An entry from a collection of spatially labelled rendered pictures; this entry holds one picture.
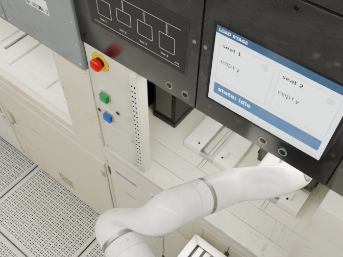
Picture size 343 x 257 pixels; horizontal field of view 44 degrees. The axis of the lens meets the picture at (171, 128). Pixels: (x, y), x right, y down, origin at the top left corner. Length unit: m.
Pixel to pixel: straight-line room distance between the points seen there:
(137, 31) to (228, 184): 0.42
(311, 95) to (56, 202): 1.95
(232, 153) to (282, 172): 0.54
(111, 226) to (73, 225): 1.45
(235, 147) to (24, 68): 1.01
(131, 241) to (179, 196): 0.16
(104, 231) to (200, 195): 0.25
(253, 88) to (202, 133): 0.77
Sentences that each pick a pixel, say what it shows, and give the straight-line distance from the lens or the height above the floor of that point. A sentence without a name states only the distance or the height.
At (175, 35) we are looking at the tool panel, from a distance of 0.93.
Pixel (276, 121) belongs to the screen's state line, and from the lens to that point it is 0.91.
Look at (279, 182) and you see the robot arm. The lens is 1.07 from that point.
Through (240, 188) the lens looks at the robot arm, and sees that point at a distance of 1.05.
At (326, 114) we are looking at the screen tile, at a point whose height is 1.60.
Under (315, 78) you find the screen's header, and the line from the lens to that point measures 0.79.
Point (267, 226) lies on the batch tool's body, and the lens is 1.50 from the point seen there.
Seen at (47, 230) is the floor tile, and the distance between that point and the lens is 2.49.
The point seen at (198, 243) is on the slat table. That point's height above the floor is 0.76.
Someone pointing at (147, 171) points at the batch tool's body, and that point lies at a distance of 1.57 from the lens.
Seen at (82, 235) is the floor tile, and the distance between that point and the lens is 2.43.
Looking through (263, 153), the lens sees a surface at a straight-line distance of 1.47.
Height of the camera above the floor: 2.21
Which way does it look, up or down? 53 degrees down
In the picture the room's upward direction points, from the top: 1 degrees clockwise
